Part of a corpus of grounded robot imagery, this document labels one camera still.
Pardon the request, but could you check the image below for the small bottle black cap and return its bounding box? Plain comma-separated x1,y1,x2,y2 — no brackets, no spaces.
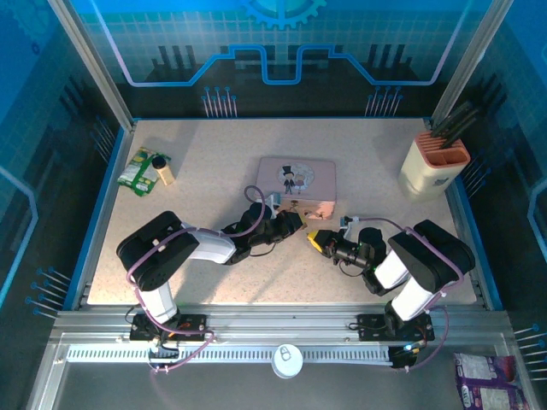
151,155,176,187

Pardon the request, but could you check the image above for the black handled knife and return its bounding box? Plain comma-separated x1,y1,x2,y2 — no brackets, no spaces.
439,108,484,149
431,100,473,137

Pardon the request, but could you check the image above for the purple snack bag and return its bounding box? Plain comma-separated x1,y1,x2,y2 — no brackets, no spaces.
452,352,531,410

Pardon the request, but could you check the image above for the aluminium frame post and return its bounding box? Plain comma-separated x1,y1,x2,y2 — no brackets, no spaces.
46,0,137,132
429,0,516,125

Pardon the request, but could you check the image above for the pink tin box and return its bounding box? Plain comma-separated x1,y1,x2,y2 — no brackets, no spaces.
256,156,338,222

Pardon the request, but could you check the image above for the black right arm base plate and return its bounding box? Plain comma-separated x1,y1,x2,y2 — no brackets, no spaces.
356,313,436,343

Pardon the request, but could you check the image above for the aluminium front rail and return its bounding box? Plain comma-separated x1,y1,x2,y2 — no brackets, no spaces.
50,303,521,343

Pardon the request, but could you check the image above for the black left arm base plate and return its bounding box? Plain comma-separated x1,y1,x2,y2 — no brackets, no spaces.
129,313,209,343

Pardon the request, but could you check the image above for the white slotted cable duct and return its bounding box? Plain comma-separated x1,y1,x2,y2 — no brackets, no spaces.
66,344,394,365

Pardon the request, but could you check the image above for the white round lid lock icon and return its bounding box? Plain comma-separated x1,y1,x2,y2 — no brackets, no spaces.
271,343,304,380

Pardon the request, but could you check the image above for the cream orange knife block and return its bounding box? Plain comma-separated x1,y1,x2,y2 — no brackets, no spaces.
397,130,472,205

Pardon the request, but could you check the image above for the green snack packet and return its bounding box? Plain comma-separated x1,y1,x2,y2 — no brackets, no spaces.
117,146,172,198

